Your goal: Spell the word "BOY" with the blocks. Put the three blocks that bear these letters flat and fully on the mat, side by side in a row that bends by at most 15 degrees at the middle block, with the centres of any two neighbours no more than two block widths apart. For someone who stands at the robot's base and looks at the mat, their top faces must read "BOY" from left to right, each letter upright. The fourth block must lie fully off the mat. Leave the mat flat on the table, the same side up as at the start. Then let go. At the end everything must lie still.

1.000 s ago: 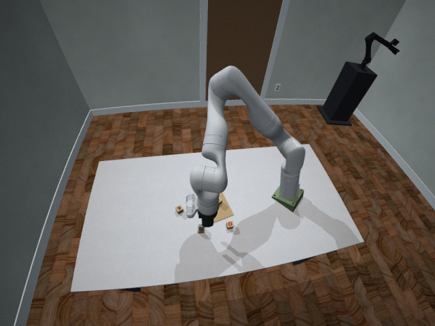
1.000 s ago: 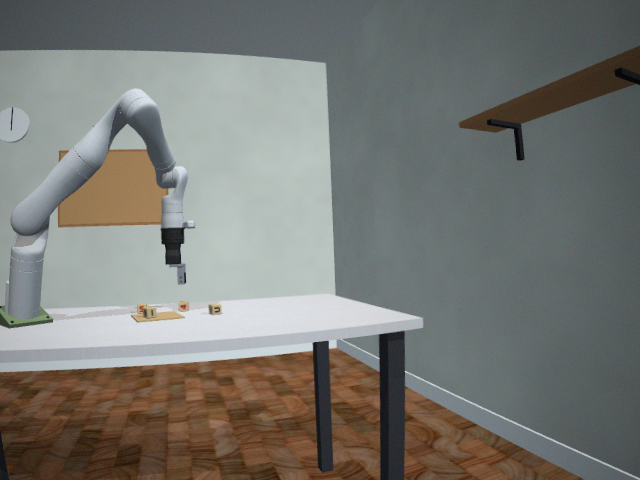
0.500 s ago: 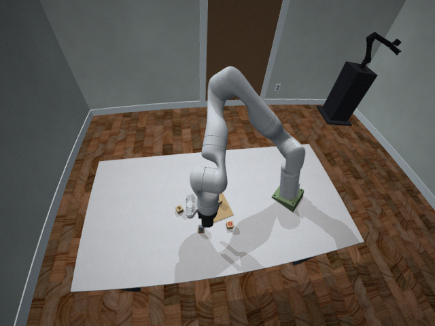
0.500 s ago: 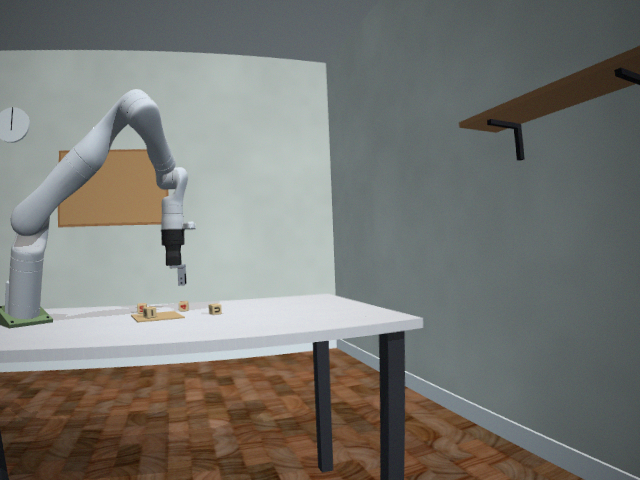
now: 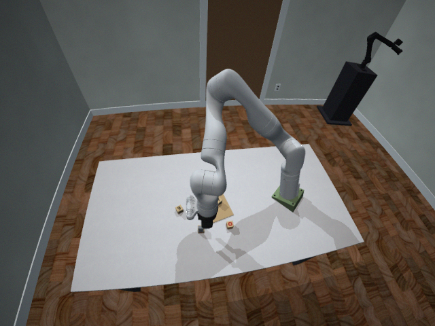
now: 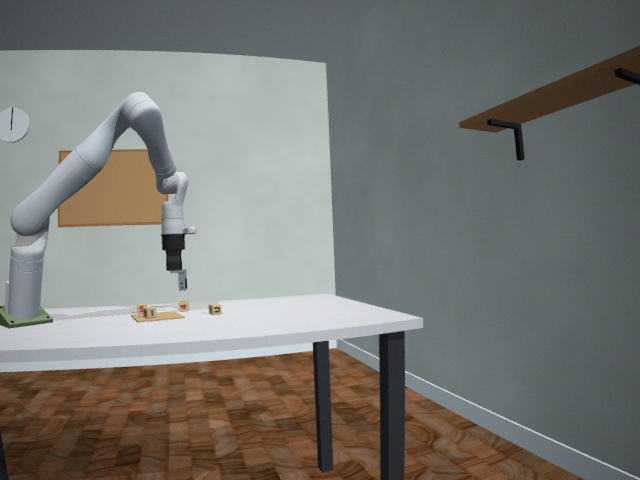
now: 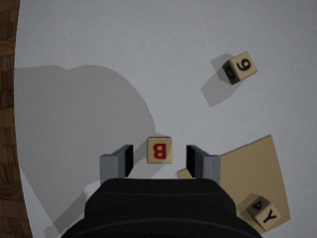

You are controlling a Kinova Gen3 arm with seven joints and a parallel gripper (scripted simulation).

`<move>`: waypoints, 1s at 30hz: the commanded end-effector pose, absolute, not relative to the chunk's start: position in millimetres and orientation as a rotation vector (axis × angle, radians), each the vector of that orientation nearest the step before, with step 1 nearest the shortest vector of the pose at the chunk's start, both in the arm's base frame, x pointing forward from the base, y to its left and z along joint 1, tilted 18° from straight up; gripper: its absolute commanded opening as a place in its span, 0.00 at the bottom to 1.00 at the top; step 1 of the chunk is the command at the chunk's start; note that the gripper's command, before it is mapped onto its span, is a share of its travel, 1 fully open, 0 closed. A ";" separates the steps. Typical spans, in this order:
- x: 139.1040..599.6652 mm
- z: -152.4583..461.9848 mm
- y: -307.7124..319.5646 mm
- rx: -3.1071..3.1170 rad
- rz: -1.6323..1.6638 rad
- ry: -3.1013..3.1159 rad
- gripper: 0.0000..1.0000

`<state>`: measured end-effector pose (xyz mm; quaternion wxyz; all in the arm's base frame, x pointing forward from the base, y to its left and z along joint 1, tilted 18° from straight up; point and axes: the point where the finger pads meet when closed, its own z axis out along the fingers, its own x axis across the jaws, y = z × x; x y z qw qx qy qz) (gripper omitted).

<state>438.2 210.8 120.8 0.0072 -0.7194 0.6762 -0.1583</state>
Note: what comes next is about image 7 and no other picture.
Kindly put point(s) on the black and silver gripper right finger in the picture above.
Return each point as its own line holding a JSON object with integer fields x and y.
{"x": 201, "y": 165}

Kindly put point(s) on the tan flat mat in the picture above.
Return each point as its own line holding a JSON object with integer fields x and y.
{"x": 253, "y": 171}

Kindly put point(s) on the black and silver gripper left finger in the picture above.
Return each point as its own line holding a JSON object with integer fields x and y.
{"x": 118, "y": 165}

